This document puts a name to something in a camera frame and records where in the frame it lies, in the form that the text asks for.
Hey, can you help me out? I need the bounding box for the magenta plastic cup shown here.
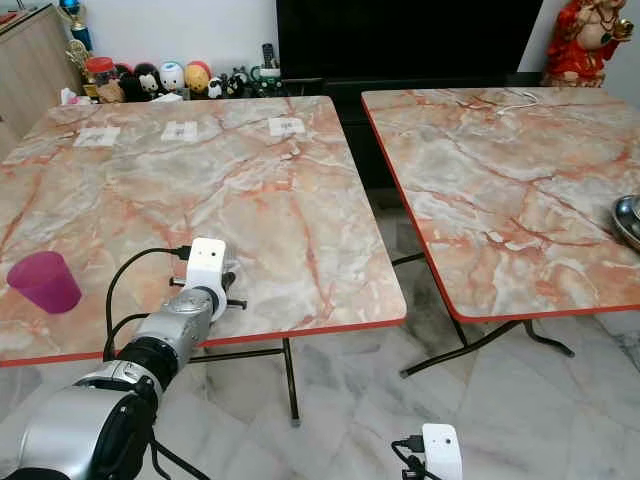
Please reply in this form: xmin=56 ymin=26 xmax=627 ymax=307
xmin=6 ymin=251 xmax=83 ymax=315

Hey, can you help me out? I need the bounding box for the white paper label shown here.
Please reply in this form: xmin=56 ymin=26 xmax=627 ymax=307
xmin=268 ymin=117 xmax=307 ymax=137
xmin=161 ymin=121 xmax=202 ymax=142
xmin=74 ymin=127 xmax=122 ymax=149

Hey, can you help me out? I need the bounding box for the white tissue pack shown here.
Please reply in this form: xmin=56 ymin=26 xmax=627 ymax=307
xmin=61 ymin=87 xmax=96 ymax=107

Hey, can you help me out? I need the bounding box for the light wooden cabinet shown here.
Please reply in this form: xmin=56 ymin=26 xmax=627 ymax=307
xmin=0 ymin=5 xmax=84 ymax=141

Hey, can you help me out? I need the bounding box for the red lid jar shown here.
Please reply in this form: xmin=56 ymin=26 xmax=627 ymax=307
xmin=87 ymin=57 xmax=125 ymax=104

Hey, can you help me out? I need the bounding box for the small gold trophy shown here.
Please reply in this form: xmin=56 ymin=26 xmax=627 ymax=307
xmin=67 ymin=40 xmax=98 ymax=89

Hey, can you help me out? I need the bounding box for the black round figurine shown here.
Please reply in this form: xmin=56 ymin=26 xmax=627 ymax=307
xmin=122 ymin=63 xmax=164 ymax=103

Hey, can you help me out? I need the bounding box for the blue and gold trophy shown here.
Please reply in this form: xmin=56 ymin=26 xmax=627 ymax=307
xmin=59 ymin=0 xmax=94 ymax=51

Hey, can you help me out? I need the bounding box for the white round figurine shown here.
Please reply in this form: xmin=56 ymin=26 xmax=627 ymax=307
xmin=159 ymin=61 xmax=187 ymax=96

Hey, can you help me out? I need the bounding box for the yellow and red figurine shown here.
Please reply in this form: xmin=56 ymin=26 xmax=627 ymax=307
xmin=185 ymin=60 xmax=213 ymax=99

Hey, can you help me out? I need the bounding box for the marble pattern folding table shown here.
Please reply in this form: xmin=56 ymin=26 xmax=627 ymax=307
xmin=0 ymin=95 xmax=408 ymax=429
xmin=361 ymin=86 xmax=640 ymax=379

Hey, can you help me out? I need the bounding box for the small black white figurine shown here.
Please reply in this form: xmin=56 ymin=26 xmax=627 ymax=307
xmin=208 ymin=68 xmax=255 ymax=100

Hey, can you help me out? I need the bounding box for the green mug with remote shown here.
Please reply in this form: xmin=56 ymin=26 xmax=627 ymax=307
xmin=252 ymin=43 xmax=285 ymax=98

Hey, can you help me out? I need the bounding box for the black television screen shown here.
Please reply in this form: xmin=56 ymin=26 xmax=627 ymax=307
xmin=276 ymin=0 xmax=545 ymax=78

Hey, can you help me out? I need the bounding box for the red and gold statue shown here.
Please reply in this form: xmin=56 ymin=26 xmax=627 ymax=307
xmin=541 ymin=0 xmax=637 ymax=88

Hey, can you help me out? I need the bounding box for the metal bowl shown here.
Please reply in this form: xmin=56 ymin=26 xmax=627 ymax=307
xmin=611 ymin=195 xmax=640 ymax=252

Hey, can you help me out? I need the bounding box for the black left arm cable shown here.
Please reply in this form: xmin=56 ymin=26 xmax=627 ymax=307
xmin=102 ymin=245 xmax=193 ymax=363

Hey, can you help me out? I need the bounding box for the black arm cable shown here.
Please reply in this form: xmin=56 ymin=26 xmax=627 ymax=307
xmin=102 ymin=245 xmax=193 ymax=363
xmin=391 ymin=435 xmax=427 ymax=480

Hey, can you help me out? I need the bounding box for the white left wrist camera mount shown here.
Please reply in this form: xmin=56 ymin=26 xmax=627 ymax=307
xmin=185 ymin=237 xmax=228 ymax=293

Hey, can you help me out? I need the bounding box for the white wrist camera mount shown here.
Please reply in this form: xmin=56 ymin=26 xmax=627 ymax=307
xmin=421 ymin=423 xmax=464 ymax=480
xmin=185 ymin=237 xmax=228 ymax=293

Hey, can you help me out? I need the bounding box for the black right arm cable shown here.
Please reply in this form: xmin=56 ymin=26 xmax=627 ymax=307
xmin=391 ymin=435 xmax=427 ymax=480

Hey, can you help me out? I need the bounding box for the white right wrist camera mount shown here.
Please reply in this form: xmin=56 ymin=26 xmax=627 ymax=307
xmin=421 ymin=423 xmax=464 ymax=480

